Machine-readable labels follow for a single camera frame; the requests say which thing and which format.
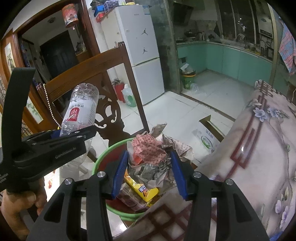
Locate floral tablecloth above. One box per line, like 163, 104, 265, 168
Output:
116, 80, 295, 240

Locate green kitchen trash bin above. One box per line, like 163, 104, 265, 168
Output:
180, 63, 196, 89

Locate cardboard box on floor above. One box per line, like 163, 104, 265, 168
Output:
192, 115, 225, 153

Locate white refrigerator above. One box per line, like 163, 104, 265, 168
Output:
101, 4, 165, 105

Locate red patterned paper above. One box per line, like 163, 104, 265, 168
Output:
126, 123, 195, 189

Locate wooden carved chair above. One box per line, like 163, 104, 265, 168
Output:
37, 42, 149, 146

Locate green detergent bottle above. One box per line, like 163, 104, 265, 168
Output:
121, 84, 137, 108

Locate clear plastic water bottle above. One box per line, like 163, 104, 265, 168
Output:
60, 83, 99, 136

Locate teal kitchen counter cabinets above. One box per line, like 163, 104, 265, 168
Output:
177, 41, 272, 86

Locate yellow lemon tea carton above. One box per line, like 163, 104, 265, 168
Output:
124, 170, 159, 202

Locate person's left hand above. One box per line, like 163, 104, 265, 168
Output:
1, 178, 47, 240

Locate red fire extinguisher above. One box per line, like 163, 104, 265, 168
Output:
112, 79, 125, 103

